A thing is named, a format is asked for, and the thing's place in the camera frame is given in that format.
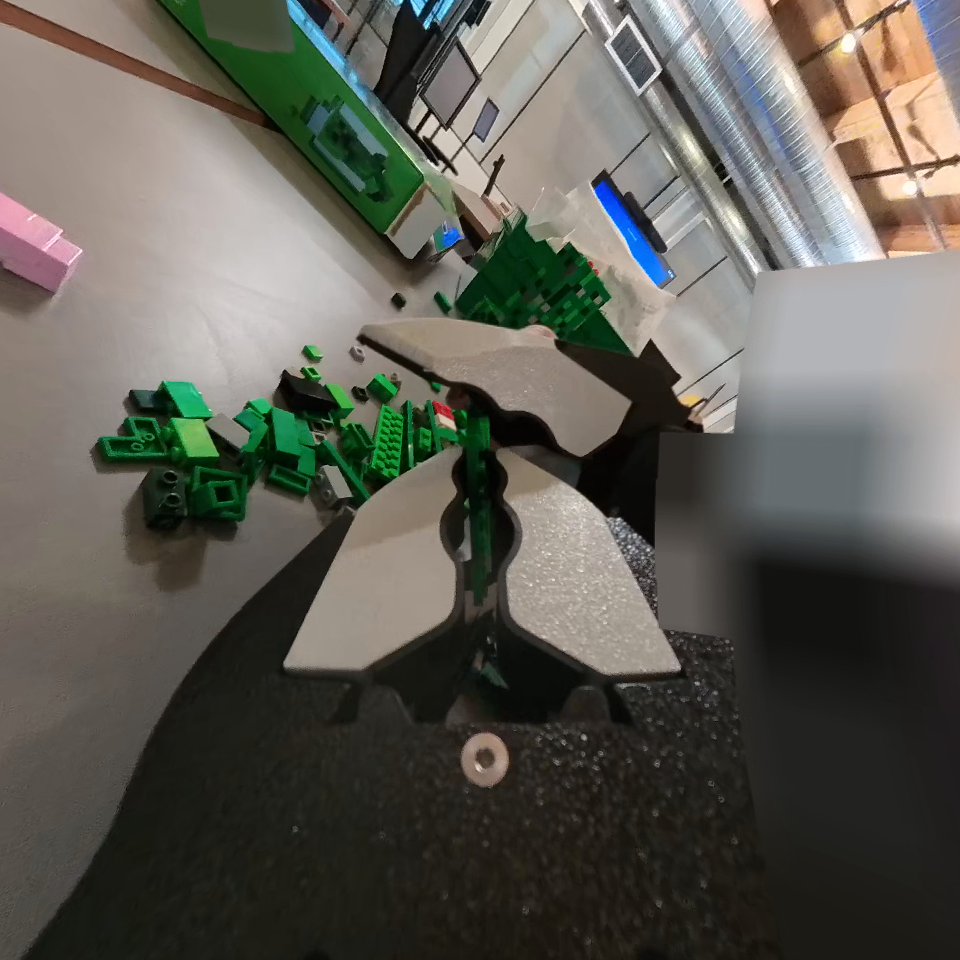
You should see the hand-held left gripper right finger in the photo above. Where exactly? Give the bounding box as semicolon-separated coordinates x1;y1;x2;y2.
493;447;684;682

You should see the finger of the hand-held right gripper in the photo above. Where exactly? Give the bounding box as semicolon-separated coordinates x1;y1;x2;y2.
357;318;636;459

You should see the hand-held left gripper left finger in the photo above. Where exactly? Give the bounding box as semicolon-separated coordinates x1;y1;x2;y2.
282;447;461;678

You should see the green checkered brick assembly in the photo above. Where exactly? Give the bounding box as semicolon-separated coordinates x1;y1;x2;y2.
456;408;501;610

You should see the white paper bag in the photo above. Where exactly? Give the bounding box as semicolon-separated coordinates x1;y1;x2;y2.
527;183;678;355

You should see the green brick model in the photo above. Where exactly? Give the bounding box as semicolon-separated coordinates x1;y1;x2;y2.
454;213;633;355

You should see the large display screen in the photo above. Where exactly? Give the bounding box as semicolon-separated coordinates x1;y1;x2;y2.
590;170;678;288

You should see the glossy black toy brick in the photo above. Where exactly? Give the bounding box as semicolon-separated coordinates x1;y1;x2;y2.
276;370;336;411

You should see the dark green studded toy brick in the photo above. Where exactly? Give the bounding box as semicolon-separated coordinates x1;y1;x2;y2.
142;468;189;528

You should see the pile of green toy bricks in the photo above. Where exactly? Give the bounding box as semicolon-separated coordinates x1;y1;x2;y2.
96;341;466;530

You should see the black framed monitor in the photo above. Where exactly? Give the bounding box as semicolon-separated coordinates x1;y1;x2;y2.
417;37;483;131

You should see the green toy set box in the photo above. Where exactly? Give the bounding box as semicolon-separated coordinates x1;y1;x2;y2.
153;0;460;261

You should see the white air vent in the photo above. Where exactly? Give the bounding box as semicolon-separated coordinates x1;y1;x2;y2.
605;16;664;96

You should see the pink toy pig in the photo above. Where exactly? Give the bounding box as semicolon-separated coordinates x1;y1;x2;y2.
0;191;84;294

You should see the silver ceiling duct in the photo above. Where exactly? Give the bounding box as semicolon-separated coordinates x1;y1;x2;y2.
585;0;890;273

